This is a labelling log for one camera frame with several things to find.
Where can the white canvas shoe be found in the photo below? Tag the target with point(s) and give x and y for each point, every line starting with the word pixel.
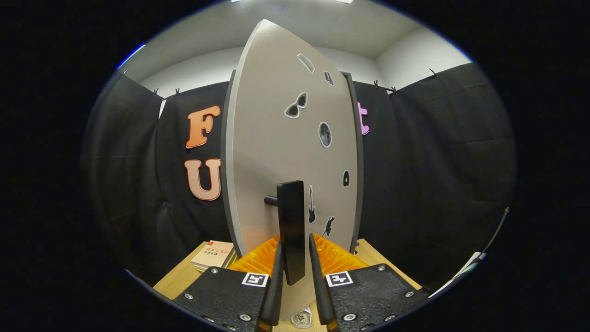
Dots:
pixel 302 319

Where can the beige cover book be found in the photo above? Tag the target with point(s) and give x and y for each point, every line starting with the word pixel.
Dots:
pixel 214 254

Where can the white flat object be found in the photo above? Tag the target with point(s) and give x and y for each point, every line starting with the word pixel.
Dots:
pixel 474 259

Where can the black backdrop cloth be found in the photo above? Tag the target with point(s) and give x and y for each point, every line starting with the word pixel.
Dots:
pixel 129 161

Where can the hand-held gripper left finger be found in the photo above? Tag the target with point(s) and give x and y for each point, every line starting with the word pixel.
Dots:
pixel 275 299

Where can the beige shoe cabinet door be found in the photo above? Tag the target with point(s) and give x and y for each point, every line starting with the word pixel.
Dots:
pixel 267 138

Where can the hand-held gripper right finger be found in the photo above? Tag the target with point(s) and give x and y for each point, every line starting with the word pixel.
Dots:
pixel 319 299

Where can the yellow edged book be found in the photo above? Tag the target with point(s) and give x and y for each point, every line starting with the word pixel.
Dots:
pixel 230 260

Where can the dark grey shoe cabinet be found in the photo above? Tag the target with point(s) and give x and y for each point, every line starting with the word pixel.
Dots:
pixel 359 184

